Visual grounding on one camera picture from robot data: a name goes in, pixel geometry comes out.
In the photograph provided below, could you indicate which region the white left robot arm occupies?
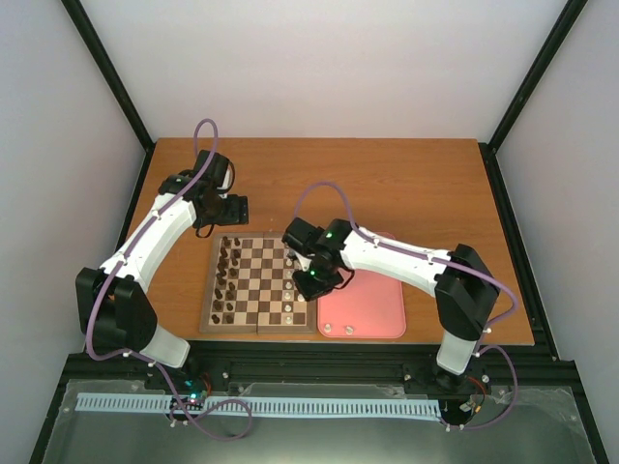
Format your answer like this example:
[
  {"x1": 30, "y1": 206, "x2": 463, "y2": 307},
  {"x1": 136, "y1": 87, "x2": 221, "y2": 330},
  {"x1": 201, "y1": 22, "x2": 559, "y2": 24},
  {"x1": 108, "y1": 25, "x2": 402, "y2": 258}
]
[{"x1": 75, "y1": 168, "x2": 249, "y2": 390}]

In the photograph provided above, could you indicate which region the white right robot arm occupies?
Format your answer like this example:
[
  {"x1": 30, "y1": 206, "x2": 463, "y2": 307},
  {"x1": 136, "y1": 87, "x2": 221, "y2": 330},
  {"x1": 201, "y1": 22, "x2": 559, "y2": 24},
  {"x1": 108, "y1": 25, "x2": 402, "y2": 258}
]
[{"x1": 282, "y1": 217, "x2": 500, "y2": 376}]

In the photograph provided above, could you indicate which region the wooden chess board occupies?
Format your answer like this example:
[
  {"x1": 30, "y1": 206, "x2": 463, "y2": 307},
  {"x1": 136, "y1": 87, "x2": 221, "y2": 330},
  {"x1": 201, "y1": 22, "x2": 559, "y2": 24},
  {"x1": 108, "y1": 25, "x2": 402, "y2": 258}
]
[{"x1": 199, "y1": 232, "x2": 317, "y2": 334}]

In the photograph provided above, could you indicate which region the pink silicone tray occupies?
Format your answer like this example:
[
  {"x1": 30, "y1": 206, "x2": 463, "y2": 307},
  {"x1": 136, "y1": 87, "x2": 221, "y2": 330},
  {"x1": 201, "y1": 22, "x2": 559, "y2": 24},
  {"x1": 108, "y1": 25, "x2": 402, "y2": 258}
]
[{"x1": 317, "y1": 270, "x2": 406, "y2": 339}]

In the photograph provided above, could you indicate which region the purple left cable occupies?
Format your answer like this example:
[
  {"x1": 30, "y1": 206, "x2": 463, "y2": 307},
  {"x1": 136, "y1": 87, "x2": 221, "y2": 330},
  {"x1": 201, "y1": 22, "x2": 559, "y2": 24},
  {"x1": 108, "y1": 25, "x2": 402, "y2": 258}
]
[{"x1": 85, "y1": 118, "x2": 253, "y2": 444}]

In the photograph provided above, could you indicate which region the purple cable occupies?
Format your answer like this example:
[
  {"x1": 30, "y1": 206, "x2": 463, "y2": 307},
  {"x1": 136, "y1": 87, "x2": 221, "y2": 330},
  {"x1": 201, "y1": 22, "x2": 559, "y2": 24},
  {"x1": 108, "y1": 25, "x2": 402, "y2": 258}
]
[
  {"x1": 293, "y1": 182, "x2": 519, "y2": 432},
  {"x1": 85, "y1": 118, "x2": 253, "y2": 444}
]

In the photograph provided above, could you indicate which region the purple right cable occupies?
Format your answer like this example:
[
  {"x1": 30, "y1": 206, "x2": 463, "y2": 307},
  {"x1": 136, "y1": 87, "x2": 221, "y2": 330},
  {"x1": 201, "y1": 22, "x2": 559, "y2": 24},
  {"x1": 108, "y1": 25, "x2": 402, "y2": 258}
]
[{"x1": 293, "y1": 182, "x2": 519, "y2": 432}]

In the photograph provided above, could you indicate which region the light blue cable duct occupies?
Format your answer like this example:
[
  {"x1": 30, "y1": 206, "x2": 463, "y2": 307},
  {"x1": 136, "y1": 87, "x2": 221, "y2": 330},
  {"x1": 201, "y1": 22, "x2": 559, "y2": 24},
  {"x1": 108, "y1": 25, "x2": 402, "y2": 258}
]
[{"x1": 74, "y1": 392, "x2": 441, "y2": 421}]

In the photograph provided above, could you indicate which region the black aluminium frame rail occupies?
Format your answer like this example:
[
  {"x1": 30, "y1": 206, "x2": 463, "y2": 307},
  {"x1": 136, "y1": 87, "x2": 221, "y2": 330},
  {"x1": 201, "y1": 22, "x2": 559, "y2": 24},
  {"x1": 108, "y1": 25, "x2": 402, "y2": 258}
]
[{"x1": 57, "y1": 341, "x2": 583, "y2": 399}]

